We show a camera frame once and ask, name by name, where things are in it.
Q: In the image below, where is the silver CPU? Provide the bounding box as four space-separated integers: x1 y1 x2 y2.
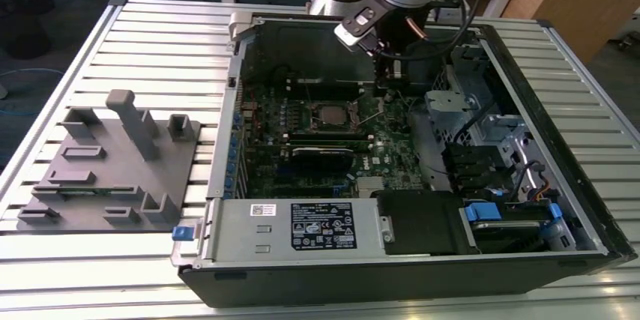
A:
318 106 347 125

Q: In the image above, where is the CPU socket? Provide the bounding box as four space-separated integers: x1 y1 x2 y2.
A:
307 99 366 133

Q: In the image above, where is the metal drive cage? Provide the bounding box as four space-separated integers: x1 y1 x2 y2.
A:
423 43 532 148

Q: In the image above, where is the installed RAM stick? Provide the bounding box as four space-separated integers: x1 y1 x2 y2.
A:
288 131 371 141

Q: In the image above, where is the green motherboard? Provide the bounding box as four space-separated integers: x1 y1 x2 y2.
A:
234 83 436 199

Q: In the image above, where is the black graphics card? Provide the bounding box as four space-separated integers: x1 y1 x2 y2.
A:
291 146 358 177

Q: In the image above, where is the silver chipset heat sink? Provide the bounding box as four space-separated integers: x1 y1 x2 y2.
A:
355 176 386 190

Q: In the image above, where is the office chair base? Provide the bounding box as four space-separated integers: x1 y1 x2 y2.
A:
607 8 640 51

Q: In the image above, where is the hard disk in blue carrier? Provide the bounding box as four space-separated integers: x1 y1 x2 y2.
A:
459 202 547 253

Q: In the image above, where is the silver power supply unit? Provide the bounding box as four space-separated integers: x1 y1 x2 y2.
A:
198 198 390 265

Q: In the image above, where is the grey parts rack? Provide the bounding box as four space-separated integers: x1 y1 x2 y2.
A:
16 89 203 232

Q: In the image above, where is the black PC case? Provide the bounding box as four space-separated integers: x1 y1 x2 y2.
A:
170 11 639 309

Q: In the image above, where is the black office chair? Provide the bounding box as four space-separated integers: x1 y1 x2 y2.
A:
0 0 56 61

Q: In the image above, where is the green RAM stick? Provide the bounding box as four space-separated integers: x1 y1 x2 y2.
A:
58 188 111 198

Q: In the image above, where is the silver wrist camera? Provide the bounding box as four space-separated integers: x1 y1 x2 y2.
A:
334 7 387 49

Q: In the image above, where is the grey case handle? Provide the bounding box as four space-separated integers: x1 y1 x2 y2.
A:
227 12 259 42

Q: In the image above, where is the coloured wire bundle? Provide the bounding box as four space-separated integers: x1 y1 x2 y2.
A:
514 160 556 202

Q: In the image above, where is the blue floor cable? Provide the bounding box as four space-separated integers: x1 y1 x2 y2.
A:
0 67 67 117

